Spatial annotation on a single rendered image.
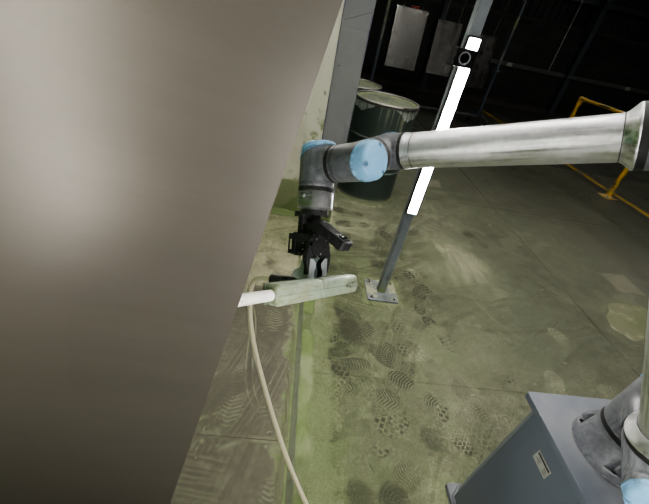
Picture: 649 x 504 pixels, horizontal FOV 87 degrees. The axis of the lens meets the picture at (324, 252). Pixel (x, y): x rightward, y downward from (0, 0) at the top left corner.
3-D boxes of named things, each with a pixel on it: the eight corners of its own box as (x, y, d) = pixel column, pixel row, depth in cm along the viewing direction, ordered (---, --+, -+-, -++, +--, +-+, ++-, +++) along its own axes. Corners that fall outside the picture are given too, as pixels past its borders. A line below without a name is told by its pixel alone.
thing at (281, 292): (300, 268, 107) (363, 275, 93) (299, 283, 107) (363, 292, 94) (139, 280, 69) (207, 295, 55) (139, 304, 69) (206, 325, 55)
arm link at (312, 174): (324, 135, 81) (293, 140, 87) (320, 189, 81) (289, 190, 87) (346, 145, 88) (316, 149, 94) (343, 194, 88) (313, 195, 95)
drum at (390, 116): (329, 176, 363) (346, 86, 313) (378, 179, 381) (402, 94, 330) (346, 203, 318) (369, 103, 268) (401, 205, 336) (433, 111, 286)
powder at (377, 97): (348, 90, 313) (349, 88, 313) (401, 97, 330) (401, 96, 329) (369, 106, 272) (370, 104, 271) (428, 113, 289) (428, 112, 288)
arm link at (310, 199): (340, 194, 89) (317, 188, 81) (338, 213, 89) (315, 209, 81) (313, 195, 94) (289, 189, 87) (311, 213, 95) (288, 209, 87)
